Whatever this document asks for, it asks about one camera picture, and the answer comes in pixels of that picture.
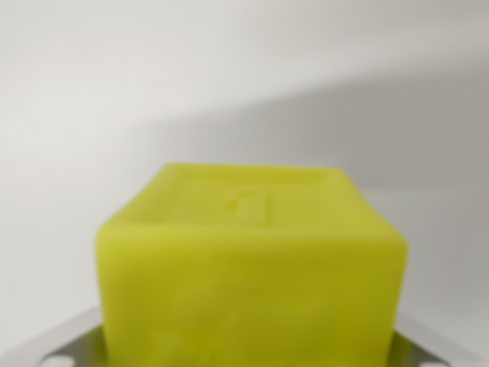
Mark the black grey gripper left finger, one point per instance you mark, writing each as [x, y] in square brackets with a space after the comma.
[72, 344]

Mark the black grey gripper right finger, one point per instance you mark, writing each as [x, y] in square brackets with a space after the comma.
[416, 349]

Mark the yellow cube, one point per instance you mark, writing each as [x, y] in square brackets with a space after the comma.
[248, 283]

